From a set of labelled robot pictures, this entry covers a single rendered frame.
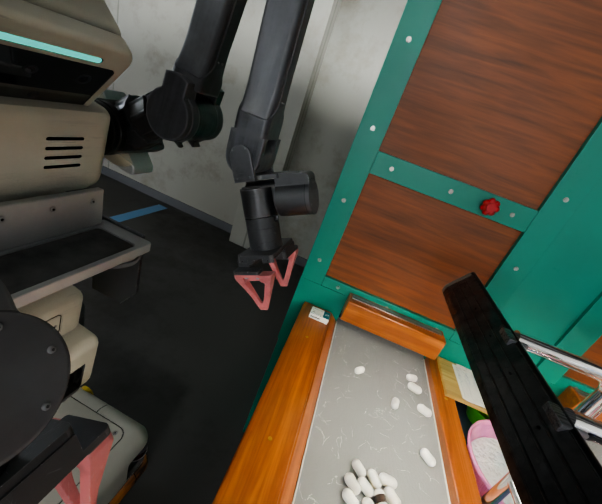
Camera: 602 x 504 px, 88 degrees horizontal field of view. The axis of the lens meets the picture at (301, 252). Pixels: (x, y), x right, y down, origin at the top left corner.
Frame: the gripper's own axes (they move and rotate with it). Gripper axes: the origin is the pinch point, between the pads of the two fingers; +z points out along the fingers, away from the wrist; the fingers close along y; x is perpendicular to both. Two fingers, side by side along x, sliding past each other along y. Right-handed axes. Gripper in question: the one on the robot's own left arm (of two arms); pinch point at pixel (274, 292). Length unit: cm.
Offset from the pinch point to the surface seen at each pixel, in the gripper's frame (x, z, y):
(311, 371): -0.8, 26.4, 11.2
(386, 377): -17.1, 37.5, 25.2
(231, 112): 117, -65, 210
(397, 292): -20, 20, 42
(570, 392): -66, 50, 42
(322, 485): -8.3, 33.0, -10.1
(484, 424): -41, 47, 23
